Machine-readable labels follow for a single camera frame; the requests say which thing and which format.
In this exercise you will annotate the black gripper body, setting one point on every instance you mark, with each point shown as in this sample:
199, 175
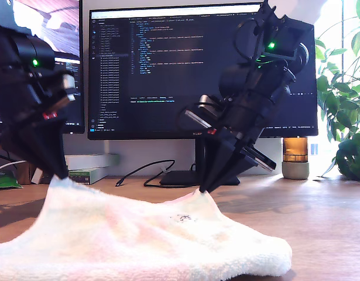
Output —
244, 123

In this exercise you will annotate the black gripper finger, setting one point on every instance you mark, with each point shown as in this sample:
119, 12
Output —
238, 167
42, 146
217, 158

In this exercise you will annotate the pastel checked tea towel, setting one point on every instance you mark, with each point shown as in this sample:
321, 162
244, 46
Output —
124, 240

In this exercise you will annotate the white box with teal edge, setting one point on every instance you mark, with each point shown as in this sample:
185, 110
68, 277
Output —
36, 177

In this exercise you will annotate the brown cardboard box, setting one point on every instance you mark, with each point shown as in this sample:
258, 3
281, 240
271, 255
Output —
23, 175

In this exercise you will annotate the black monitor stand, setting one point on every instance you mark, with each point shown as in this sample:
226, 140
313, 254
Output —
179, 177

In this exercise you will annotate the green and white box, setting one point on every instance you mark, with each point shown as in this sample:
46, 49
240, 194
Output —
83, 177

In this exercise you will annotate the green pouch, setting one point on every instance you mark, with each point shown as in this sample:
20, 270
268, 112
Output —
4, 181

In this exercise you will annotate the long white box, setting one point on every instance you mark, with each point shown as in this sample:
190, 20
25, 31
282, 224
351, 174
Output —
92, 161

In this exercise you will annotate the amber bottle in green cup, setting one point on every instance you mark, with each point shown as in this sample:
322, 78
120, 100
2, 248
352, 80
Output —
295, 172

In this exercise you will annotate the small white blue-barred device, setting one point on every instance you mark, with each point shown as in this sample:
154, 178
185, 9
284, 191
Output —
314, 149

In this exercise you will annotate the black Huawei monitor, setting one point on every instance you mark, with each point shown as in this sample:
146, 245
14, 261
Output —
168, 87

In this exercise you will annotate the green leafy houseplant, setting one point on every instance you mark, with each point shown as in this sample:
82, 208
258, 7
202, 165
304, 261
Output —
348, 158

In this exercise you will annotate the black monitor with purple terminal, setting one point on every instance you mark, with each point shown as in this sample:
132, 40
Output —
68, 35

